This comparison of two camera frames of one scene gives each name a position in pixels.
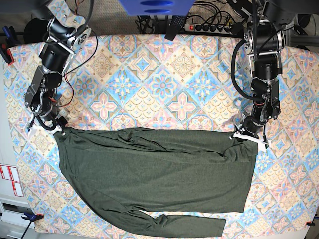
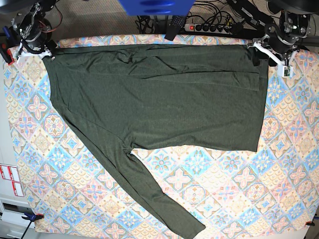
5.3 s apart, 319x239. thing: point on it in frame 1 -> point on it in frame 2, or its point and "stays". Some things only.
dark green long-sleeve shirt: x=125 y=171 -> x=212 y=97
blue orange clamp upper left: x=11 y=42 stays
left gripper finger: x=35 y=129 -> x=25 y=55
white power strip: x=208 y=28 stays
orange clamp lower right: x=310 y=223 stays
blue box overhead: x=157 y=7 stays
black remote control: x=177 y=23 stays
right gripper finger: x=262 y=146 -> x=280 y=63
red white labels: x=10 y=173 stays
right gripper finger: x=238 y=135 -> x=259 y=58
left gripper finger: x=58 y=128 -> x=47 y=53
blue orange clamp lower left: x=32 y=217 stays
